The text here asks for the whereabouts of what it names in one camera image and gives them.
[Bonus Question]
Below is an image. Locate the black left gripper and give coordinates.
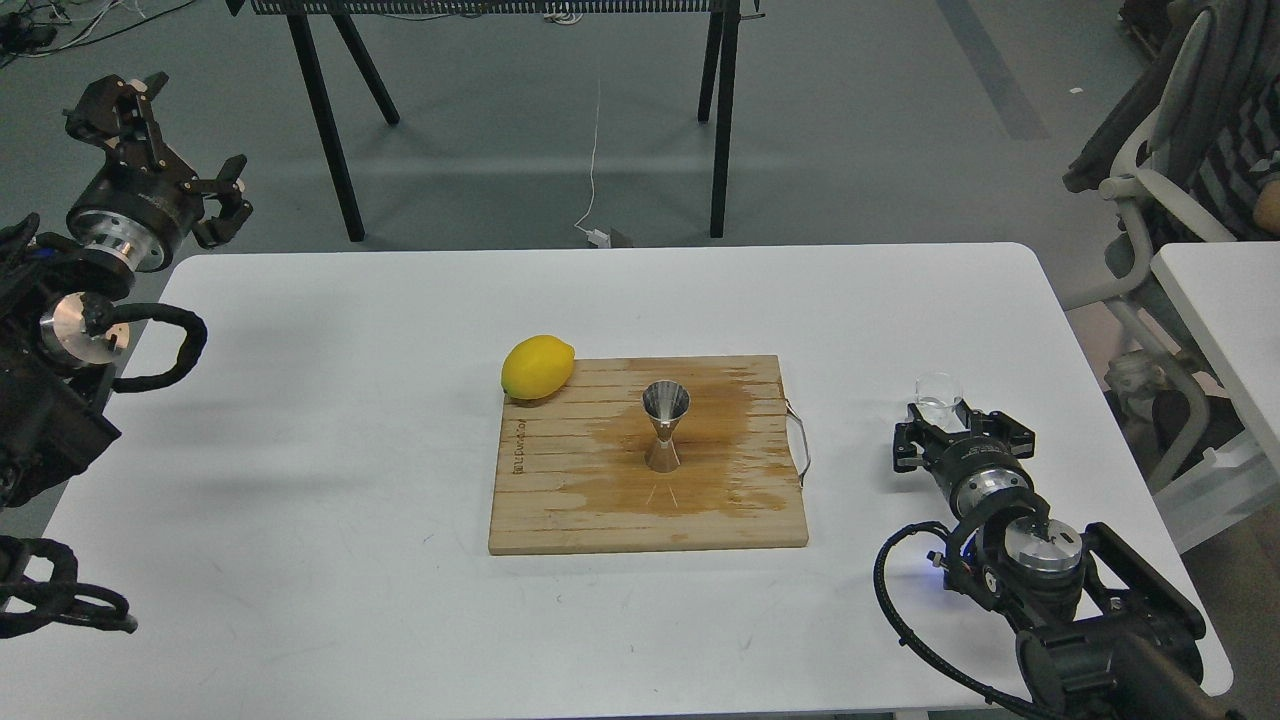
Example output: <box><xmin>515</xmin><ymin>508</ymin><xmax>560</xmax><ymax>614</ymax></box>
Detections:
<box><xmin>64</xmin><ymin>70</ymin><xmax>253</xmax><ymax>273</ymax></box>

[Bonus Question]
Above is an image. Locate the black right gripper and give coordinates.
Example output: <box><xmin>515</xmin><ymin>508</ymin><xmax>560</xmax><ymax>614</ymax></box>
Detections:
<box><xmin>892</xmin><ymin>404</ymin><xmax>1036</xmax><ymax>518</ymax></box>

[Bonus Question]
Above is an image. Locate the small clear glass cup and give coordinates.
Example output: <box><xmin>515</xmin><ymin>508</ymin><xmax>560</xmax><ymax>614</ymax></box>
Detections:
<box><xmin>915</xmin><ymin>372</ymin><xmax>968</xmax><ymax>433</ymax></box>

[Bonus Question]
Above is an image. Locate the steel double jigger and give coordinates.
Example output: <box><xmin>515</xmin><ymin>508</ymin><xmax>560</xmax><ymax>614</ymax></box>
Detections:
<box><xmin>641</xmin><ymin>379</ymin><xmax>691</xmax><ymax>473</ymax></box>

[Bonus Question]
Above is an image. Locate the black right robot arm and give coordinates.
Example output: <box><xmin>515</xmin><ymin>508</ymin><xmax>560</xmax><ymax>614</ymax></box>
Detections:
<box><xmin>872</xmin><ymin>400</ymin><xmax>1240</xmax><ymax>719</ymax></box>

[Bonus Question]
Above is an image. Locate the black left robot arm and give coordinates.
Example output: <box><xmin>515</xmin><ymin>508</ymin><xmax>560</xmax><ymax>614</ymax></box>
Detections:
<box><xmin>1</xmin><ymin>72</ymin><xmax>253</xmax><ymax>509</ymax></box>

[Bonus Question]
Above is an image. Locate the white office chair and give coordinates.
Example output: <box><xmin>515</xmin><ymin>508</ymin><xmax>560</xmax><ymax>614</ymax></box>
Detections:
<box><xmin>1062</xmin><ymin>1</ymin><xmax>1277</xmax><ymax>552</ymax></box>

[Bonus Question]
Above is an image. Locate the white side table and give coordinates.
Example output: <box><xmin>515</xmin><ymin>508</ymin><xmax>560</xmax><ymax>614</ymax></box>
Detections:
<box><xmin>1152</xmin><ymin>242</ymin><xmax>1279</xmax><ymax>465</ymax></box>

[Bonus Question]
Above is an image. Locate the wooden cutting board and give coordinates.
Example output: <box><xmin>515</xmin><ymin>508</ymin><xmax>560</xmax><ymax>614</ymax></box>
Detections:
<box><xmin>486</xmin><ymin>354</ymin><xmax>812</xmax><ymax>557</ymax></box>

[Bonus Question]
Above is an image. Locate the person in striped shirt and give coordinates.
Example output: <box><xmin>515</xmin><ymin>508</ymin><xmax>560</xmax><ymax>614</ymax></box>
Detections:
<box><xmin>1187</xmin><ymin>74</ymin><xmax>1279</xmax><ymax>241</ymax></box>

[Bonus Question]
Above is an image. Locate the yellow lemon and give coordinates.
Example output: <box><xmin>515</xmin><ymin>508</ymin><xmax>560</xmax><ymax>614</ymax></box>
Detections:
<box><xmin>500</xmin><ymin>334</ymin><xmax>576</xmax><ymax>401</ymax></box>

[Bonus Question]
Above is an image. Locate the cable bundle on floor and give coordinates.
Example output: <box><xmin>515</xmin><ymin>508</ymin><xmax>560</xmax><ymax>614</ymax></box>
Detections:
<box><xmin>0</xmin><ymin>0</ymin><xmax>201</xmax><ymax>61</ymax></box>

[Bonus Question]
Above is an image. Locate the white cable with plug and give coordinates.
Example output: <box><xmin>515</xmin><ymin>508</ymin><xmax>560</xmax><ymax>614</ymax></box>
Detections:
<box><xmin>573</xmin><ymin>76</ymin><xmax>613</xmax><ymax>249</ymax></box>

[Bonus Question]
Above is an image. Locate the black metal frame table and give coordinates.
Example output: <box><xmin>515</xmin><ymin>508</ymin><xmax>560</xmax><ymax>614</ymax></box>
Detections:
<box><xmin>225</xmin><ymin>0</ymin><xmax>765</xmax><ymax>243</ymax></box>

